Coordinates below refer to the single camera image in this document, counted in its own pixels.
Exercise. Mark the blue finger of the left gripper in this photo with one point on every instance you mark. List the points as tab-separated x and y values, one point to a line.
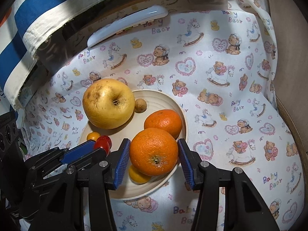
78	152

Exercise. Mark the small red cherry tomato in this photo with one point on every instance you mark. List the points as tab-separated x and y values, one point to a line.
103	142

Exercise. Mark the yellow-orange cherry tomato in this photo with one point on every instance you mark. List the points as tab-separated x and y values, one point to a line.
93	136

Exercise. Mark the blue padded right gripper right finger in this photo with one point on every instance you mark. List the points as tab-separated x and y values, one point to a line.
245	209

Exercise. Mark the orange tangerine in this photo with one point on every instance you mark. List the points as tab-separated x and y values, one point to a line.
154	152
167	120

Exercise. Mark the brown longan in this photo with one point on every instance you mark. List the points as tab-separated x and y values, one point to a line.
140	105

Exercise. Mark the yellow cherry tomato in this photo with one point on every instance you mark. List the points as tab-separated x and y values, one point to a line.
137	177

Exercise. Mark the white remote control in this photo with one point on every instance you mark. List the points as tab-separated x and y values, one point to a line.
133	20

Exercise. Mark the striped Paris cloth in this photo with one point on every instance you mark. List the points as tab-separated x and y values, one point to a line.
29	24

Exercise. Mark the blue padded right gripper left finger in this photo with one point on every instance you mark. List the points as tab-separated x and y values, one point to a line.
97	171

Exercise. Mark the cream round plate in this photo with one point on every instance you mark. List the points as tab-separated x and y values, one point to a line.
155	100

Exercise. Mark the baby bear printed cloth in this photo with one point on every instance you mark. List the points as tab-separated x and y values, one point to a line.
219	66

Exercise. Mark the large yellow apple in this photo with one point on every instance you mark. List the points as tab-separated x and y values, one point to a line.
108	103

